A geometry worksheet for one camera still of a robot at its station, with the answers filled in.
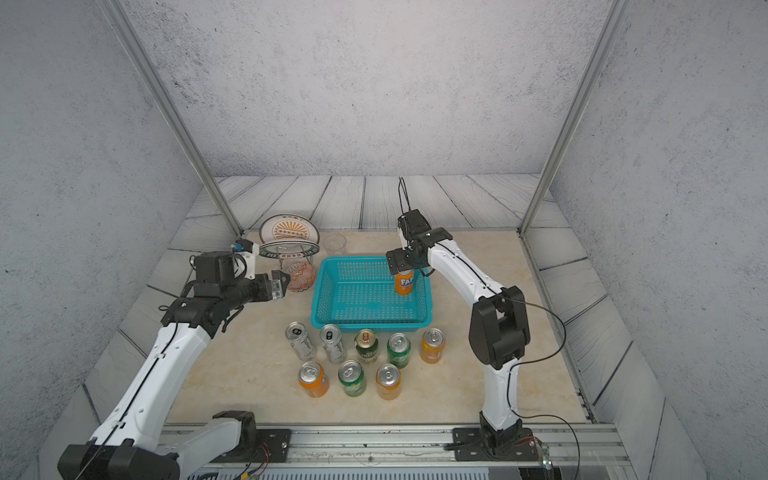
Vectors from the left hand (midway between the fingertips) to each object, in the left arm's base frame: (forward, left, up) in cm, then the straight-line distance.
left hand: (278, 276), depth 78 cm
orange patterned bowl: (+16, +2, -21) cm, 27 cm away
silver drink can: (-13, -5, -11) cm, 18 cm away
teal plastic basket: (+9, -18, -23) cm, 31 cm away
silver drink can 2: (-14, -14, -11) cm, 22 cm away
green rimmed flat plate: (+19, +4, -11) cm, 22 cm away
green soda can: (-15, -31, -14) cm, 37 cm away
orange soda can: (-13, -40, -13) cm, 44 cm away
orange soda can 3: (+8, -33, -15) cm, 37 cm away
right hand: (+11, -34, -8) cm, 37 cm away
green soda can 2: (-21, -19, -14) cm, 31 cm away
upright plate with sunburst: (+27, +5, -8) cm, 29 cm away
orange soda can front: (-21, -9, -14) cm, 27 cm away
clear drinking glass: (+29, -9, -20) cm, 36 cm away
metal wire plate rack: (+23, +7, -22) cm, 33 cm away
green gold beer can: (-13, -22, -14) cm, 29 cm away
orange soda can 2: (-22, -28, -14) cm, 38 cm away
